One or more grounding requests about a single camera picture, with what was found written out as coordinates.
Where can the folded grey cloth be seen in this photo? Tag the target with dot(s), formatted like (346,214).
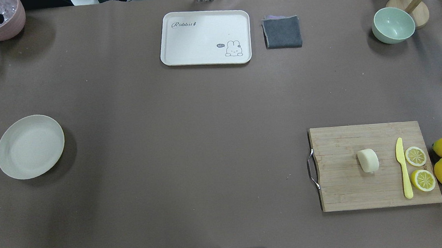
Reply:
(282,32)

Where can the cream rabbit serving tray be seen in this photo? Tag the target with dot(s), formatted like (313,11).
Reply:
(206,38)

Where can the bamboo cutting board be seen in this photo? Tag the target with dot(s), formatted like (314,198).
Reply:
(342,183)

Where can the lemon slice upper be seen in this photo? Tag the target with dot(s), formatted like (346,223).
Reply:
(416,156)

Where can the beige round plate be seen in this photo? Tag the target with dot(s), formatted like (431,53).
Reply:
(31,147)

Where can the lemon slice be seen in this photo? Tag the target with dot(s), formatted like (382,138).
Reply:
(416,156)
(423,180)

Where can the lemon slice lower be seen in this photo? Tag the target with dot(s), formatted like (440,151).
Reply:
(423,180)

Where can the white steamed bun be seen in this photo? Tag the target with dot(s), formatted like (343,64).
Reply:
(368,160)

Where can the mint green bowl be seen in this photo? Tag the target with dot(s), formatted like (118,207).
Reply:
(392,25)

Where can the yellow plastic knife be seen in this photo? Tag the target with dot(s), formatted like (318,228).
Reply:
(400,158)

